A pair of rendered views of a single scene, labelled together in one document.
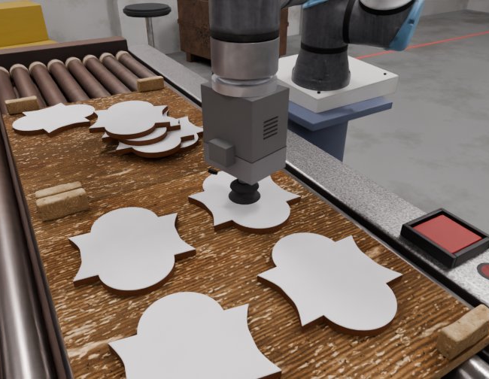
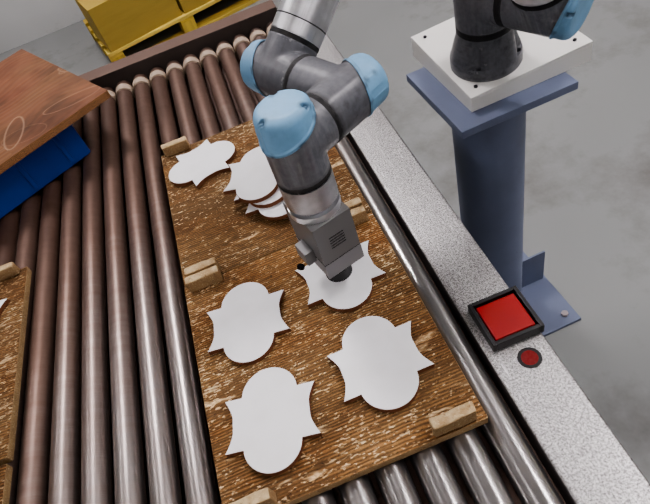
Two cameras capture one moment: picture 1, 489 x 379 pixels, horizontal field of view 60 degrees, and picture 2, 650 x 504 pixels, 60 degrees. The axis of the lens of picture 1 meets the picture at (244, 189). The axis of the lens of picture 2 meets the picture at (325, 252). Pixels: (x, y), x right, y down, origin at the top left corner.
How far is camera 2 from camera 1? 0.46 m
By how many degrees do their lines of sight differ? 26
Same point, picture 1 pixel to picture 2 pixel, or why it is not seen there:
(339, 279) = (384, 364)
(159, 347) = (253, 408)
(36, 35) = not seen: outside the picture
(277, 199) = (365, 276)
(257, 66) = (312, 206)
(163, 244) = (268, 322)
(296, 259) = (358, 343)
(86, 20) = not seen: outside the picture
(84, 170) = (222, 233)
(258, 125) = (323, 243)
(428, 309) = (443, 394)
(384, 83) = (570, 55)
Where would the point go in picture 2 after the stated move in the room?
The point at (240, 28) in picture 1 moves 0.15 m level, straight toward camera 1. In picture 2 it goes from (291, 187) to (257, 282)
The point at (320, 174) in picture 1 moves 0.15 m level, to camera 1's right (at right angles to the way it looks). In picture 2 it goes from (426, 232) to (520, 232)
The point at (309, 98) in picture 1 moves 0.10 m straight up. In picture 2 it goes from (464, 94) to (461, 51)
